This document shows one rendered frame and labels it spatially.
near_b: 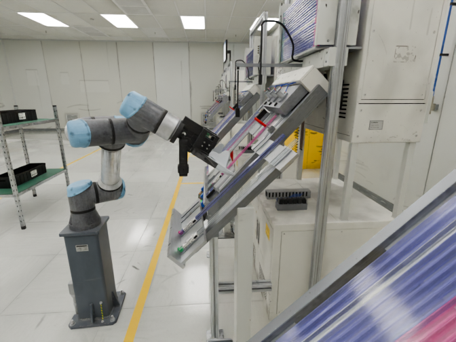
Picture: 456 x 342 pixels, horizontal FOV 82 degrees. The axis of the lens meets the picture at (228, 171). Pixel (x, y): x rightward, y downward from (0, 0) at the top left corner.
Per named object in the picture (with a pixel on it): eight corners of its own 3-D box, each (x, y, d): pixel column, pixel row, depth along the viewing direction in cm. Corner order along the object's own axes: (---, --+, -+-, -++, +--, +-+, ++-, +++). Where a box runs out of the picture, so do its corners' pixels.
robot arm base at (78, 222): (63, 232, 130) (60, 214, 128) (76, 218, 145) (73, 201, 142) (96, 230, 132) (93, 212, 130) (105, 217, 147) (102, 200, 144)
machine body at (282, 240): (267, 330, 140) (273, 224, 123) (248, 254, 207) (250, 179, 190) (383, 322, 145) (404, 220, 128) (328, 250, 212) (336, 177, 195)
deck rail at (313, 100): (214, 215, 120) (204, 207, 118) (214, 213, 122) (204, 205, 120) (328, 94, 109) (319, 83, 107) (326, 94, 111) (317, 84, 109)
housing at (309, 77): (321, 103, 111) (298, 79, 108) (287, 101, 158) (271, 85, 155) (335, 89, 110) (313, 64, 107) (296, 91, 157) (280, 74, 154)
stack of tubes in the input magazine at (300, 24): (313, 47, 107) (319, -31, 99) (280, 62, 155) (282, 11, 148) (343, 47, 108) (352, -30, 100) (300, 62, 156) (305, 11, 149)
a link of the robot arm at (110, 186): (91, 191, 144) (88, 110, 107) (120, 186, 153) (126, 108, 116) (96, 208, 138) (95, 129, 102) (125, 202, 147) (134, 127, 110)
